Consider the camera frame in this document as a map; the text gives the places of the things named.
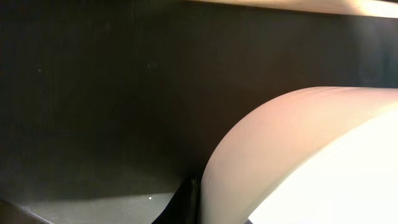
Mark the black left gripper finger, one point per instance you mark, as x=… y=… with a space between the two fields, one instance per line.
x=184 y=206

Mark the pink white bowl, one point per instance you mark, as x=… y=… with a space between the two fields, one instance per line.
x=272 y=140

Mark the dark brown serving tray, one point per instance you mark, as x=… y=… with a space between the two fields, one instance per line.
x=108 y=106

